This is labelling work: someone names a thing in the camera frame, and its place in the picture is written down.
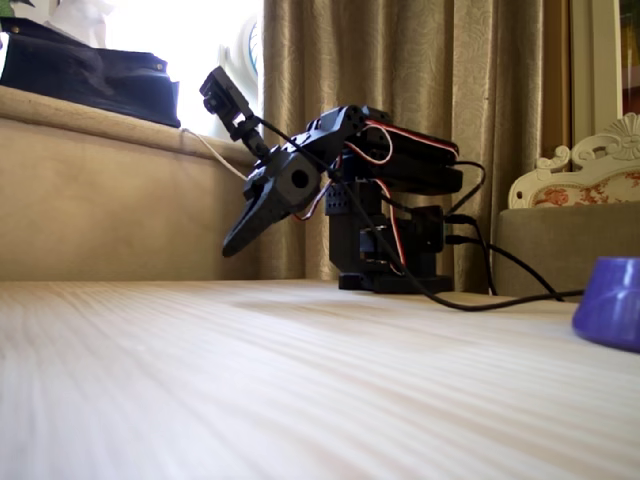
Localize black plugged cable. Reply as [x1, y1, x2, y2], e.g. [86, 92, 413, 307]
[443, 234, 566, 303]
[442, 159, 499, 296]

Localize white door frame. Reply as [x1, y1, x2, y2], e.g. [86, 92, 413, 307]
[569, 0, 626, 149]

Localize beige patterned curtain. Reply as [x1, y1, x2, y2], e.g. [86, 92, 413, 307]
[262, 0, 546, 295]

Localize black bag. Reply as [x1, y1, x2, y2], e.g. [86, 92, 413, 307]
[0, 17, 182, 130]

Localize white cord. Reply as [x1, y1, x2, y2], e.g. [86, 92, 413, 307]
[180, 127, 251, 182]

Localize black camera cable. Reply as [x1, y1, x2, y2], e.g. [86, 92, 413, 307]
[252, 115, 586, 312]

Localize ornate white floral chair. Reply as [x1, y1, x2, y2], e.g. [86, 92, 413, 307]
[507, 112, 640, 210]

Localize white figurine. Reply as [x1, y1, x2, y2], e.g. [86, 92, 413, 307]
[42, 0, 109, 49]

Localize olive upholstered armrest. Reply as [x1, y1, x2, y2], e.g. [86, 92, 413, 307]
[492, 201, 640, 301]

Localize white round fan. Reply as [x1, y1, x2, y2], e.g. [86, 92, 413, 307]
[218, 13, 265, 89]

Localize black gripper-mounted camera module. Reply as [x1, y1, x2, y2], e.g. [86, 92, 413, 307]
[198, 66, 274, 159]

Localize beige sofa back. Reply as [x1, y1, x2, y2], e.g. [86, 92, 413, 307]
[0, 83, 264, 283]

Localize purple plastic bowl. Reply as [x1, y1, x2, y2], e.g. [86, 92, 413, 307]
[571, 256, 640, 354]

